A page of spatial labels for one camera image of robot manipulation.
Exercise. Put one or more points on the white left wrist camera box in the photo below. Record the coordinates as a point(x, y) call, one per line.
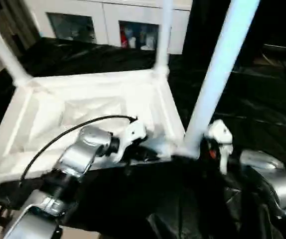
point(130, 137)

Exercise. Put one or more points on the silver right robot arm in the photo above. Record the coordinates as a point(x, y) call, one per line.
point(272, 179)

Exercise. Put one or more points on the white display cabinet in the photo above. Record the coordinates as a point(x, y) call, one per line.
point(93, 12)

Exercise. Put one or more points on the black work mat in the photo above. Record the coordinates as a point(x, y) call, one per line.
point(242, 109)

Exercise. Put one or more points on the black low cabinet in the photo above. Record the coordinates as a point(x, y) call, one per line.
point(272, 25)

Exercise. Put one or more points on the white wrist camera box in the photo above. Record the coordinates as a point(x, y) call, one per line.
point(220, 137)
point(130, 137)

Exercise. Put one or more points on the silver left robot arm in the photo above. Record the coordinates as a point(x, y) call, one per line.
point(73, 159)

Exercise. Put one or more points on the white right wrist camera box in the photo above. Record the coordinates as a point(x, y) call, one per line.
point(220, 137)

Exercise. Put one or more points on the white plastic table top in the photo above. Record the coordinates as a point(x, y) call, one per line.
point(58, 109)

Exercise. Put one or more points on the white plastic table leg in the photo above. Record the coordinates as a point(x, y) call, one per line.
point(6, 50)
point(163, 35)
point(217, 74)

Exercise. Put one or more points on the red bottle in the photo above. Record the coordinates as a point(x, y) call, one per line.
point(125, 38)

